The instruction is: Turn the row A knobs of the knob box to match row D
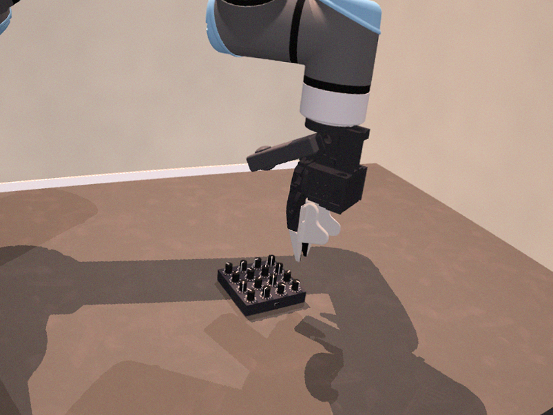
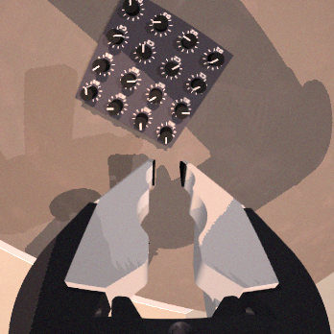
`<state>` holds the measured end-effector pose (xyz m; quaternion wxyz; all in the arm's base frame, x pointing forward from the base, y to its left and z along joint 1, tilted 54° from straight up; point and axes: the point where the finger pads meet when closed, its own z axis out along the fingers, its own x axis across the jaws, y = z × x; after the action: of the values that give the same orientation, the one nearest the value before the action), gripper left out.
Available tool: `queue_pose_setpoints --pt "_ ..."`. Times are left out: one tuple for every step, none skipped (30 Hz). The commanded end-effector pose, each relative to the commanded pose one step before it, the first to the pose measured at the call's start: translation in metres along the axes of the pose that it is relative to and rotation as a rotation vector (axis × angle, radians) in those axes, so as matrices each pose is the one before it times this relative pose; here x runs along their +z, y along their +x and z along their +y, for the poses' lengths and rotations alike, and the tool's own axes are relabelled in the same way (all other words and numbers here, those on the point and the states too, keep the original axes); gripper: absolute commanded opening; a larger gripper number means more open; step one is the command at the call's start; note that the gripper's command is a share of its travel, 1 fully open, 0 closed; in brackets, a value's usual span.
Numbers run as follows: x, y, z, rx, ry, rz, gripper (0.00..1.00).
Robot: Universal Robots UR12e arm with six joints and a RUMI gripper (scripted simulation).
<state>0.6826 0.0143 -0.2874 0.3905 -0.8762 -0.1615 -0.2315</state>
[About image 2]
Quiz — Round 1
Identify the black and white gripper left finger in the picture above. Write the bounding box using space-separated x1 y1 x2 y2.
9 158 155 334

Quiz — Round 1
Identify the dark grey knob box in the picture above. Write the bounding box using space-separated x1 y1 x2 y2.
75 0 233 149

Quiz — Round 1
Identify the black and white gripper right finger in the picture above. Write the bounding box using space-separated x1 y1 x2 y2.
179 160 331 334

